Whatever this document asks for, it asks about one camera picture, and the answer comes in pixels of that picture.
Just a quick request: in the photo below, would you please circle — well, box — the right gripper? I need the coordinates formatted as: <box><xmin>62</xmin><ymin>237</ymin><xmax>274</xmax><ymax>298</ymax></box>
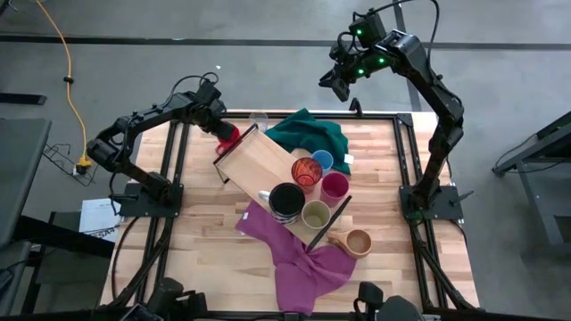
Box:
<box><xmin>319</xmin><ymin>42</ymin><xmax>374</xmax><ymax>103</ymax></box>

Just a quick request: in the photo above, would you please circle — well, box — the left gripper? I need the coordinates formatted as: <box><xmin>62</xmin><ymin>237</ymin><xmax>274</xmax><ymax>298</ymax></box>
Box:
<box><xmin>191</xmin><ymin>100</ymin><xmax>239</xmax><ymax>144</ymax></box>

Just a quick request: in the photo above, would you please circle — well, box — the red mug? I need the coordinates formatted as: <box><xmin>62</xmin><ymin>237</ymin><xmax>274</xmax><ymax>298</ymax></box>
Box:
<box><xmin>216</xmin><ymin>127</ymin><xmax>243</xmax><ymax>157</ymax></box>

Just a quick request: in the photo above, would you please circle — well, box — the light blue cup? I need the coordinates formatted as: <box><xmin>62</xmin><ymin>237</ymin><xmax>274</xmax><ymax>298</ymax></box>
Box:
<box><xmin>310</xmin><ymin>149</ymin><xmax>335</xmax><ymax>173</ymax></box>

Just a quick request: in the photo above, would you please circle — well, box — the orange glass tumbler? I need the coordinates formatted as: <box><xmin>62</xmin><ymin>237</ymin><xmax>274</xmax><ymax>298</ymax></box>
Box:
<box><xmin>291</xmin><ymin>156</ymin><xmax>324</xmax><ymax>194</ymax></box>

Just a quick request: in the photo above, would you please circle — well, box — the black white wavy mug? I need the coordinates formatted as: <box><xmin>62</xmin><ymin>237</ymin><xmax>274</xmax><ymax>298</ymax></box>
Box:
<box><xmin>258</xmin><ymin>182</ymin><xmax>308</xmax><ymax>226</ymax></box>

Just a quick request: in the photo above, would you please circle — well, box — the pink tall tumbler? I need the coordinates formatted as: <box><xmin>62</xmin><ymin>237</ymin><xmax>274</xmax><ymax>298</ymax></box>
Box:
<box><xmin>319</xmin><ymin>171</ymin><xmax>351</xmax><ymax>209</ymax></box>

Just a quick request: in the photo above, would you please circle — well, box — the cream cup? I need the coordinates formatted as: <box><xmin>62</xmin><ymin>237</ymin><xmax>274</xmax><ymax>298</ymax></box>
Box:
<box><xmin>301</xmin><ymin>199</ymin><xmax>332</xmax><ymax>231</ymax></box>

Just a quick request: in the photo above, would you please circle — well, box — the wooden cup with handle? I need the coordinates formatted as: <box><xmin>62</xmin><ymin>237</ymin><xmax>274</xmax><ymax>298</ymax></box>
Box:
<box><xmin>327</xmin><ymin>228</ymin><xmax>374</xmax><ymax>260</ymax></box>

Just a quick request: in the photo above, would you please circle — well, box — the clear glass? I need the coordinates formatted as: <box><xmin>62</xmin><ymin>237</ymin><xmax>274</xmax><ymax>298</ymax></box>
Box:
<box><xmin>248</xmin><ymin>111</ymin><xmax>270</xmax><ymax>133</ymax></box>

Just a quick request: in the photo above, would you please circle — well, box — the wooden tray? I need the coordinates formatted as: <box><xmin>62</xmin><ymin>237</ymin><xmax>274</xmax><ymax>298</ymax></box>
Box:
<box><xmin>212</xmin><ymin>123</ymin><xmax>353</xmax><ymax>254</ymax></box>

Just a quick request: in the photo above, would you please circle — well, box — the green cloth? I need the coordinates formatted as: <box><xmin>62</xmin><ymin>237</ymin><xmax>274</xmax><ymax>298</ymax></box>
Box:
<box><xmin>264</xmin><ymin>107</ymin><xmax>356</xmax><ymax>177</ymax></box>

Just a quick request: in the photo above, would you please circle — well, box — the white paper sheet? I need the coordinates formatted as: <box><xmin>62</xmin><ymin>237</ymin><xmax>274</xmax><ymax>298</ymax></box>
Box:
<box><xmin>79</xmin><ymin>198</ymin><xmax>123</xmax><ymax>243</ymax></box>

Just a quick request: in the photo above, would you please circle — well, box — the purple cloth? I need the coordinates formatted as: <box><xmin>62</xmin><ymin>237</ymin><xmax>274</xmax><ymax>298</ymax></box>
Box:
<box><xmin>235</xmin><ymin>200</ymin><xmax>359</xmax><ymax>317</ymax></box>

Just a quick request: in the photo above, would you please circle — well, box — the black bulky device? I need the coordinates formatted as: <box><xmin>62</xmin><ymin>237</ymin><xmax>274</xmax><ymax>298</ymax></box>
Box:
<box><xmin>353</xmin><ymin>280</ymin><xmax>426</xmax><ymax>321</ymax></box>
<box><xmin>119</xmin><ymin>277</ymin><xmax>209</xmax><ymax>321</ymax></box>

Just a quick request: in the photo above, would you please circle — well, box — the grey side table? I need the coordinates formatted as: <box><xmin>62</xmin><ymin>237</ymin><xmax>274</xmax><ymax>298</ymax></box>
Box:
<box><xmin>0</xmin><ymin>118</ymin><xmax>53</xmax><ymax>251</ymax></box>
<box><xmin>492</xmin><ymin>111</ymin><xmax>571</xmax><ymax>262</ymax></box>

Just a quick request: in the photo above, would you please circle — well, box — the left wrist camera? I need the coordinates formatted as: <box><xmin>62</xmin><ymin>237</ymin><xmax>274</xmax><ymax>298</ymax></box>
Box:
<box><xmin>194</xmin><ymin>78</ymin><xmax>223</xmax><ymax>105</ymax></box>

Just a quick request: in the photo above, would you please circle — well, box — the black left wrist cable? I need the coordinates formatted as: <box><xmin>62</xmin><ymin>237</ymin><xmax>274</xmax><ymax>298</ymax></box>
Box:
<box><xmin>165</xmin><ymin>71</ymin><xmax>220</xmax><ymax>107</ymax></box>

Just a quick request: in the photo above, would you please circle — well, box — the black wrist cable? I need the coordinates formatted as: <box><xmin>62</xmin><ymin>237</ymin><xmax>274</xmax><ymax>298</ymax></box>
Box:
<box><xmin>165</xmin><ymin>71</ymin><xmax>220</xmax><ymax>107</ymax></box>
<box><xmin>368</xmin><ymin>0</ymin><xmax>442</xmax><ymax>60</ymax></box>

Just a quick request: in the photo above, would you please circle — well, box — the black table frame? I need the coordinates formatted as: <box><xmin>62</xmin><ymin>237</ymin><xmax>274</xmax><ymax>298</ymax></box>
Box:
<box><xmin>100</xmin><ymin>110</ymin><xmax>481</xmax><ymax>314</ymax></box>

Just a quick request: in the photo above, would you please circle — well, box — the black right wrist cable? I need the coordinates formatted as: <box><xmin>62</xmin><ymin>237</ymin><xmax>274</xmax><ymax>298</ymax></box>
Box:
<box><xmin>368</xmin><ymin>0</ymin><xmax>442</xmax><ymax>60</ymax></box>

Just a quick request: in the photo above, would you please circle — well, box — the yellow floor cable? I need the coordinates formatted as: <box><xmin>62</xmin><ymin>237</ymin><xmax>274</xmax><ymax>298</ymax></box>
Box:
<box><xmin>34</xmin><ymin>0</ymin><xmax>94</xmax><ymax>176</ymax></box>

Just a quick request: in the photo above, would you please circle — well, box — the black floor cable cover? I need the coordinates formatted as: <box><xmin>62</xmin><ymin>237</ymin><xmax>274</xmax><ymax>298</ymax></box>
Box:
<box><xmin>0</xmin><ymin>92</ymin><xmax>48</xmax><ymax>106</ymax></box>

